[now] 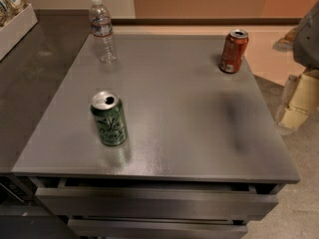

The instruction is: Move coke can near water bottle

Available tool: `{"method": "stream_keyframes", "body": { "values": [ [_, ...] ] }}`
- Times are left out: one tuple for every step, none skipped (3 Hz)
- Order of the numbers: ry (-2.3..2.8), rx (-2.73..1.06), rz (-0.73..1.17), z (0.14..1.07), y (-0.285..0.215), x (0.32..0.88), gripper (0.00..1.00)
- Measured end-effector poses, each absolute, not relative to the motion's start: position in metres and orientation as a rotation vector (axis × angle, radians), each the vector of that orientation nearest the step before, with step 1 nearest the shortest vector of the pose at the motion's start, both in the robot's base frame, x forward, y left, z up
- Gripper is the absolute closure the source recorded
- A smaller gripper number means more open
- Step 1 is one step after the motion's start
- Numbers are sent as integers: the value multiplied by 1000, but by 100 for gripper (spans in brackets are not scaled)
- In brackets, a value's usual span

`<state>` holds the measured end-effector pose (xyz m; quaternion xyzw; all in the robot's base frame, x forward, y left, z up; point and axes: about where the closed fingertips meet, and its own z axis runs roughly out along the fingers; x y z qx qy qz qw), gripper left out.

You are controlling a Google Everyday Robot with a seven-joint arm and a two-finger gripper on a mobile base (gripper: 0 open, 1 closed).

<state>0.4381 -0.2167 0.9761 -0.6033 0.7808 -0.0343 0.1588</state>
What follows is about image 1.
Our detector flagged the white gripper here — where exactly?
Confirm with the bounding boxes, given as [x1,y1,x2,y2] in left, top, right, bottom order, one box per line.
[273,27,319,130]

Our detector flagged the red coke can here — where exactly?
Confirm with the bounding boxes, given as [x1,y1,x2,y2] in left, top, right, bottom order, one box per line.
[219,29,249,74]

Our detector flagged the snack bags in box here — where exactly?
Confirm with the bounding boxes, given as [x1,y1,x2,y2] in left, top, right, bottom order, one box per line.
[0,0,26,27]

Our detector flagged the grey metal drawer cabinet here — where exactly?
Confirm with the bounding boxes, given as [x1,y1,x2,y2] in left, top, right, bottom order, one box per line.
[13,35,298,239]

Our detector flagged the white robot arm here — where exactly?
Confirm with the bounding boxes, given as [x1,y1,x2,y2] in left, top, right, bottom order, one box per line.
[273,1,319,134]

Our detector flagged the clear plastic water bottle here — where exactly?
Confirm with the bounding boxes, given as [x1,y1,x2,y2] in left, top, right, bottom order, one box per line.
[89,0,117,63]

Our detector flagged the green soda can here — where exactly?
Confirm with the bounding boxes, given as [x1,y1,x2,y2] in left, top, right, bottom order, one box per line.
[91,91,128,146]

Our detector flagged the white snack box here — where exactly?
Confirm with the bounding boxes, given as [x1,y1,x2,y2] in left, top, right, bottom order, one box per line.
[0,4,38,61]

